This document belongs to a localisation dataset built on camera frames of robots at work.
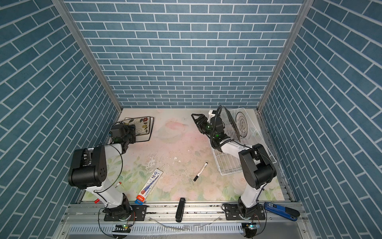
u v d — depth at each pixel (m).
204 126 0.79
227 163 0.88
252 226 0.71
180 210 0.75
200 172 0.87
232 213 0.74
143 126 1.03
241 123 1.02
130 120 1.08
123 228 0.72
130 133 0.85
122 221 0.71
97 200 0.77
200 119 0.79
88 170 0.48
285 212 0.72
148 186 0.81
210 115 0.83
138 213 0.74
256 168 0.48
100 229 0.69
